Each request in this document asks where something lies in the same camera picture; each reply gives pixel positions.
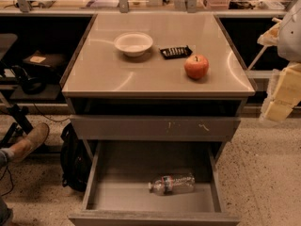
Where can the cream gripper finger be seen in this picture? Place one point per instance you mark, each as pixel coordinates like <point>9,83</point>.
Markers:
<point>283,93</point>
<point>269,37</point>

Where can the clear plastic water bottle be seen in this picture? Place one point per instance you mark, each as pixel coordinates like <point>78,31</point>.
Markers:
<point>171,184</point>

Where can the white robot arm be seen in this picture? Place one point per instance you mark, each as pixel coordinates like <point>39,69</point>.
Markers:
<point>289,35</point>

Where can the grey drawer cabinet with counter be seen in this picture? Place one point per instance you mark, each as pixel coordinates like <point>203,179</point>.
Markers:
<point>103,81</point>

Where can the open grey middle drawer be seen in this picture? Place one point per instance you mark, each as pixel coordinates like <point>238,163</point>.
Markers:
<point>118,186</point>

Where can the closed grey top drawer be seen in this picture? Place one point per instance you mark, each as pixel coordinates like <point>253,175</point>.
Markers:
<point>154,128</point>

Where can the red apple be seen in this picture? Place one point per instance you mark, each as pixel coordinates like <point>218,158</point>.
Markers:
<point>196,66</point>

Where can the white bowl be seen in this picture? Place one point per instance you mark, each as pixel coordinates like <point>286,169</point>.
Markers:
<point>133,44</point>

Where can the black backpack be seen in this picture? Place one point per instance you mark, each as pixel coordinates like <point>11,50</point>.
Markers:
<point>74,160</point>

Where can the black box with label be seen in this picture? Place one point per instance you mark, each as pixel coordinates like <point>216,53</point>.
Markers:
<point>53,62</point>

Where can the black headphones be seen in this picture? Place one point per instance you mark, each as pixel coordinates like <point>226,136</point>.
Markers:
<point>29,85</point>

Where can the black tripod stand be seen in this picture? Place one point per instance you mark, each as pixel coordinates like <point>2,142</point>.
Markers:
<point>20,120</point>

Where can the tan slip-on shoe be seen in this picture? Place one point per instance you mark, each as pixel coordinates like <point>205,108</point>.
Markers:
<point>30,142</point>

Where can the blue jeans leg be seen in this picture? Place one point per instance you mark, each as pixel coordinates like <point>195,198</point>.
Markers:
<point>6,156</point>

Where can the white-handled stick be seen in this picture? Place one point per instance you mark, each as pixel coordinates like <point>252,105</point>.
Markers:
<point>257,57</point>

